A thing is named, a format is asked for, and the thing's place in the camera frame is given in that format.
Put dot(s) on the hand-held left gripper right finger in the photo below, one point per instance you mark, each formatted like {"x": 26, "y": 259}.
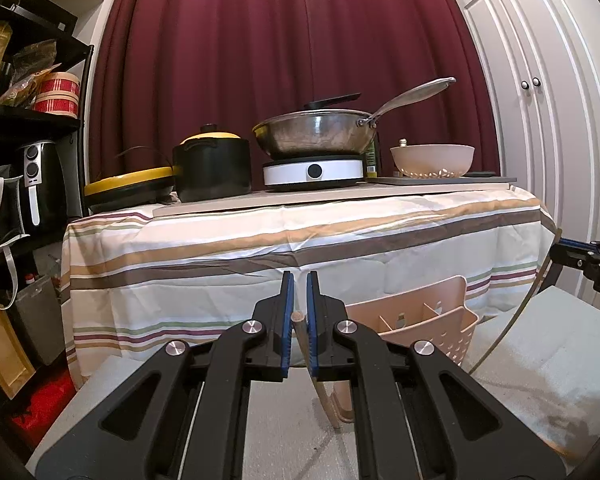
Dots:
{"x": 312, "y": 325}

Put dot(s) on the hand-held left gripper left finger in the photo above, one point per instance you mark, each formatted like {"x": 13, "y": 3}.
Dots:
{"x": 287, "y": 325}

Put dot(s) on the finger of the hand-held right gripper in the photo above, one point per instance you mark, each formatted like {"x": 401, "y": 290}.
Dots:
{"x": 575, "y": 252}

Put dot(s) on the wooden chopstick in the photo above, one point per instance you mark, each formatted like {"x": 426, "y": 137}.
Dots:
{"x": 298, "y": 322}
{"x": 526, "y": 305}

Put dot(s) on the pink plastic utensil basket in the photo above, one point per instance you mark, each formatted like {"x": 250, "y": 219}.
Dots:
{"x": 430, "y": 305}

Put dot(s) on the striped tablecloth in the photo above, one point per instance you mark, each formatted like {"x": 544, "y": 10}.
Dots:
{"x": 205, "y": 260}

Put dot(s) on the grey cutting mat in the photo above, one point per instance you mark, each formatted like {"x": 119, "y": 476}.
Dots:
{"x": 495, "y": 179}

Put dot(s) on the white wardrobe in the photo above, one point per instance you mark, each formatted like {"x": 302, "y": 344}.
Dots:
{"x": 555, "y": 135}

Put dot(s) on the beige counter board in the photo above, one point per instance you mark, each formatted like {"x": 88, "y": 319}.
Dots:
{"x": 280, "y": 200}

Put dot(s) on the white induction cooker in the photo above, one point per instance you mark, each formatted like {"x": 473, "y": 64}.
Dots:
{"x": 290, "y": 172}

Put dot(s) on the pink colander bowl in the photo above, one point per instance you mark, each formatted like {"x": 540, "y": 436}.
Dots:
{"x": 432, "y": 160}

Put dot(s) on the black pot with yellow lid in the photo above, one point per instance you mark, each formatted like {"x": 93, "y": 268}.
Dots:
{"x": 212, "y": 170}

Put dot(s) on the green bottle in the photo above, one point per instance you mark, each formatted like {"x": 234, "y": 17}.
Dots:
{"x": 371, "y": 160}

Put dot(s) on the stainless steel wok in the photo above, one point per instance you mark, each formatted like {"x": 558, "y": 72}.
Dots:
{"x": 315, "y": 135}

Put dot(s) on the yellow electric griddle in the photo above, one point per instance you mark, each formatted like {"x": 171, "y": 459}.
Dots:
{"x": 130, "y": 190}

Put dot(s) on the grey bin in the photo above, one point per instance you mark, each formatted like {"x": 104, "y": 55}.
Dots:
{"x": 40, "y": 320}

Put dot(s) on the red bag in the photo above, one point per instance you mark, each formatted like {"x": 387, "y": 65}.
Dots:
{"x": 45, "y": 405}

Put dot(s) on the black air fryer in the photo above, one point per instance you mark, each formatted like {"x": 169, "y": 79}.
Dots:
{"x": 42, "y": 185}

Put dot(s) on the yellow wooden box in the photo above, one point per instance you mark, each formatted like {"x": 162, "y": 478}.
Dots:
{"x": 5, "y": 355}

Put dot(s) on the maroon curtain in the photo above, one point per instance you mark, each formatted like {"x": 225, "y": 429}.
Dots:
{"x": 280, "y": 35}

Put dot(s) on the black shelf rack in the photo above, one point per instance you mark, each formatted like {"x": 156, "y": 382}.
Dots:
{"x": 40, "y": 120}

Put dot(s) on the red striped round box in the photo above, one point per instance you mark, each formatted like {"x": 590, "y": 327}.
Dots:
{"x": 57, "y": 95}

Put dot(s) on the brown snack bag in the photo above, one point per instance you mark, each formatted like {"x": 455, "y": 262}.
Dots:
{"x": 30, "y": 70}

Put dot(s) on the black box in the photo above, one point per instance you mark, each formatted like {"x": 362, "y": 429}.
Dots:
{"x": 45, "y": 12}

